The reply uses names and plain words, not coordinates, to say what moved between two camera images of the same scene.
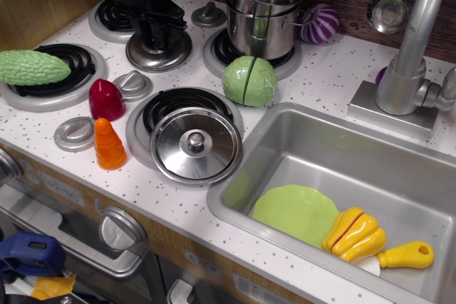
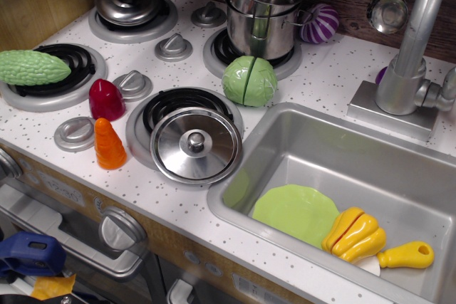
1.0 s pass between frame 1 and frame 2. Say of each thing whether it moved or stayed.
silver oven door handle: stayed
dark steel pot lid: moved
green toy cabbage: stayed
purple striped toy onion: stayed
